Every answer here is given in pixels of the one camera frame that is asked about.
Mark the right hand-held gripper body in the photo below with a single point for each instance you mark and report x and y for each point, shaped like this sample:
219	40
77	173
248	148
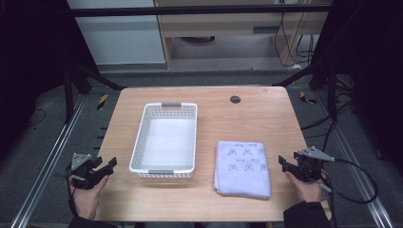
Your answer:
309	167

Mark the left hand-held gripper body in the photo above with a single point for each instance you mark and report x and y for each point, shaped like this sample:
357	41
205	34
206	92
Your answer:
83	172

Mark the person's right hand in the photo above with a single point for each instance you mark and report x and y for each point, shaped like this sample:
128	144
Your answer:
307	190

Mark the person's left hand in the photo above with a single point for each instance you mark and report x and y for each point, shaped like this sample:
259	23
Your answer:
85	201

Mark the folded light purple towel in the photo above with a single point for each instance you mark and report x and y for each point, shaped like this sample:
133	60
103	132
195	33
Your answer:
242	171

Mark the yellow black hazard tape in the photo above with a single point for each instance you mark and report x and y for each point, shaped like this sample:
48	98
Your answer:
305	98
102	102

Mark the white perforated plastic basket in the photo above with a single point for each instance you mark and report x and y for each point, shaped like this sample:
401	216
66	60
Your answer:
168	142

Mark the black metal stand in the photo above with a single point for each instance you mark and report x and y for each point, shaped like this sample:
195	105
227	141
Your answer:
326	82
72	88

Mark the dark round table grommet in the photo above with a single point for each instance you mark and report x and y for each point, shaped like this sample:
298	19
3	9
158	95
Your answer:
235	99

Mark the black curtain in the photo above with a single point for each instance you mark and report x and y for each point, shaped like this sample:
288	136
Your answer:
370	63
28	63

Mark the white cabinet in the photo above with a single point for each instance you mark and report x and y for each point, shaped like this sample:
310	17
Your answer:
120	41

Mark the light wooden desk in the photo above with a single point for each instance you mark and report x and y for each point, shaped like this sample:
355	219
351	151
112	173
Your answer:
221	23

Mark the black horizontal bar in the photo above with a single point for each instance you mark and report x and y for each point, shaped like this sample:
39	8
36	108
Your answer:
190	10

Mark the aluminium floor rail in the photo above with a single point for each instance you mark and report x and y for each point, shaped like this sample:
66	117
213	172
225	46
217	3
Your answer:
358	164
47	161

